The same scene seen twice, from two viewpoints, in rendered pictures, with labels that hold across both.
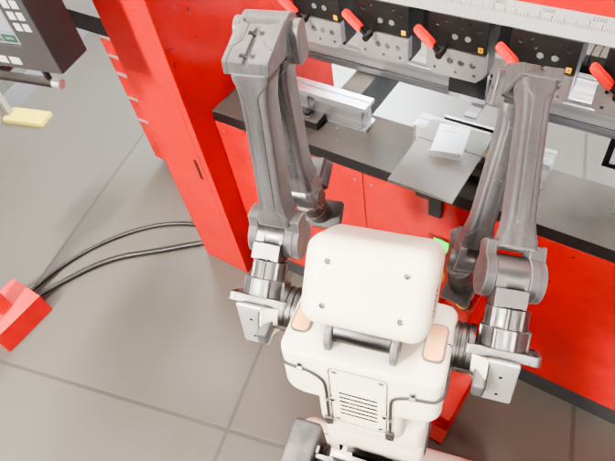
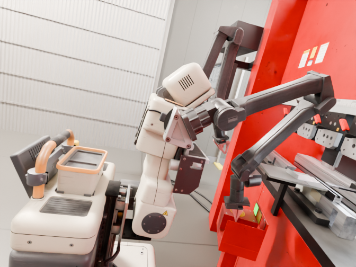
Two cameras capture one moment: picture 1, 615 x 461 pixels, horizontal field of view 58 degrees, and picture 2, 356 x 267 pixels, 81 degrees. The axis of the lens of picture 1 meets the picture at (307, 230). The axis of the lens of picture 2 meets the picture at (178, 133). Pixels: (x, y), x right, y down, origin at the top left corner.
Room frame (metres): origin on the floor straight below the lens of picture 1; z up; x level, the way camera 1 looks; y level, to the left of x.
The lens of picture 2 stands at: (-0.05, -0.78, 1.29)
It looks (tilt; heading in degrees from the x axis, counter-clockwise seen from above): 12 degrees down; 50
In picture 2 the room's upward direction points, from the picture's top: 13 degrees clockwise
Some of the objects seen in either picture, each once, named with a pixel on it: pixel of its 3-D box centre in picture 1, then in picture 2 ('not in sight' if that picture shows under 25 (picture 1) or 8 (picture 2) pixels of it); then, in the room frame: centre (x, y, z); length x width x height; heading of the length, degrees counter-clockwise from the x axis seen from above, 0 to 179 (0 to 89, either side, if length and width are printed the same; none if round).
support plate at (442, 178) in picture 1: (440, 158); (290, 175); (1.03, -0.39, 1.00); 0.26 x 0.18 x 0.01; 138
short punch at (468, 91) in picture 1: (468, 85); (330, 158); (1.14, -0.49, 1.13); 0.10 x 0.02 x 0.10; 48
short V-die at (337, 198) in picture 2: (477, 131); (323, 188); (1.12, -0.52, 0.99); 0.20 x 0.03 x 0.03; 48
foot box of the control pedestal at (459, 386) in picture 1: (432, 395); not in sight; (0.77, -0.32, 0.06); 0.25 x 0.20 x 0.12; 135
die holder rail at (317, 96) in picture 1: (304, 95); (275, 160); (1.51, -0.08, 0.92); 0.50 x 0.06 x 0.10; 48
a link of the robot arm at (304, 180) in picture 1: (288, 125); (224, 74); (0.80, -0.01, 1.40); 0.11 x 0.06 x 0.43; 62
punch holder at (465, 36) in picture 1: (462, 39); (337, 131); (1.16, -0.47, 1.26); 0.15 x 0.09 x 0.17; 48
